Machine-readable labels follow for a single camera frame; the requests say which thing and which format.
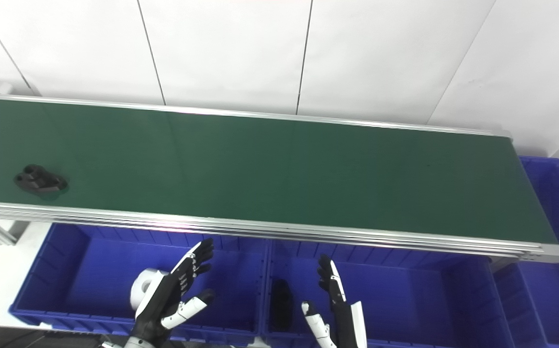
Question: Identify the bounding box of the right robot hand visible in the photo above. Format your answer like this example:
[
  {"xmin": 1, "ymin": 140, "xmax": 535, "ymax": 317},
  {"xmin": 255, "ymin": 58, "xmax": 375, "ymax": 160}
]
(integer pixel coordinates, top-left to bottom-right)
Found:
[{"xmin": 301, "ymin": 255, "xmax": 368, "ymax": 348}]

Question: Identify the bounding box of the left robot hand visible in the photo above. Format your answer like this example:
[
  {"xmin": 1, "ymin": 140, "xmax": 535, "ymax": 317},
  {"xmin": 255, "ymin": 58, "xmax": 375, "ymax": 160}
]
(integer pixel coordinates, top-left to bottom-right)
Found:
[{"xmin": 129, "ymin": 238, "xmax": 215, "ymax": 348}]

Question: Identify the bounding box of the black flange part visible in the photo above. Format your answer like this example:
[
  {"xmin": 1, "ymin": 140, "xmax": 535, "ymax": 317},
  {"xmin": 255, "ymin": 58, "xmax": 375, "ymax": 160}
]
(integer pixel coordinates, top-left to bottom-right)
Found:
[{"xmin": 14, "ymin": 164, "xmax": 69, "ymax": 196}]

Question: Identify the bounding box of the white cylindrical part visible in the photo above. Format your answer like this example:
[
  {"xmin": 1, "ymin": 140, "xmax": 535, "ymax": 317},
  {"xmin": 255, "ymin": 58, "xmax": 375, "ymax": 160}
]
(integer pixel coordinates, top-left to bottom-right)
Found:
[{"xmin": 130, "ymin": 268, "xmax": 169, "ymax": 310}]

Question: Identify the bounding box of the blue plastic bin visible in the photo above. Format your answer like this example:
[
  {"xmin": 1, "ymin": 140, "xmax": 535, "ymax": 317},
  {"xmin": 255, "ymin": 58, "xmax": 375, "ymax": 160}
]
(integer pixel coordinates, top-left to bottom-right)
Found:
[
  {"xmin": 9, "ymin": 222, "xmax": 272, "ymax": 347},
  {"xmin": 494, "ymin": 156, "xmax": 559, "ymax": 348},
  {"xmin": 260, "ymin": 239, "xmax": 516, "ymax": 348}
]

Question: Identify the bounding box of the black oblong part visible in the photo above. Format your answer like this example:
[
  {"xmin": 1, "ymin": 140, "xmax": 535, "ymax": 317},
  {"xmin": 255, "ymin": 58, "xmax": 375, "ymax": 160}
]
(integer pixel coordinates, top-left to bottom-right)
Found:
[{"xmin": 271, "ymin": 279, "xmax": 293, "ymax": 332}]

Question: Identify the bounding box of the green conveyor belt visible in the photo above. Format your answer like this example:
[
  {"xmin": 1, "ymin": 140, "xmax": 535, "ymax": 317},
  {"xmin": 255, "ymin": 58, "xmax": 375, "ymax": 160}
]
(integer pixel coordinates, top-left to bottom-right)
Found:
[
  {"xmin": 0, "ymin": 97, "xmax": 559, "ymax": 245},
  {"xmin": 0, "ymin": 80, "xmax": 559, "ymax": 264}
]

